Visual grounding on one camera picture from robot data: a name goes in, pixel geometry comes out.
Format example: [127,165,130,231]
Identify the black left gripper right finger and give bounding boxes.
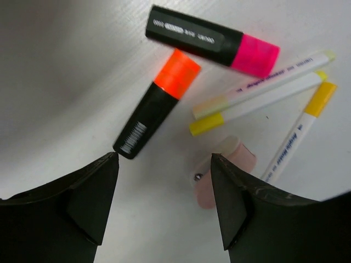
[211,154,350,262]

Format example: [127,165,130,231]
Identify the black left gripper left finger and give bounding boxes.
[1,152,119,262]

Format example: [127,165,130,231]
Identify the orange cap black highlighter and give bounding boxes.
[113,49,201,159]

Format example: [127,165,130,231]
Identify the white marker yellow cap lower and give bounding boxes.
[261,82,337,183]

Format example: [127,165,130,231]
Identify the white marker yellow cap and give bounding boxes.
[261,82,337,183]
[189,71,328,136]

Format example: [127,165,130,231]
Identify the pink correction tape dispenser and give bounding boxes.
[190,136,257,209]

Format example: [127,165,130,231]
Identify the white marker yellow cap upper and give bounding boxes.
[189,71,328,136]

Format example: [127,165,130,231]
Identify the pink cap black highlighter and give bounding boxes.
[145,5,280,78]

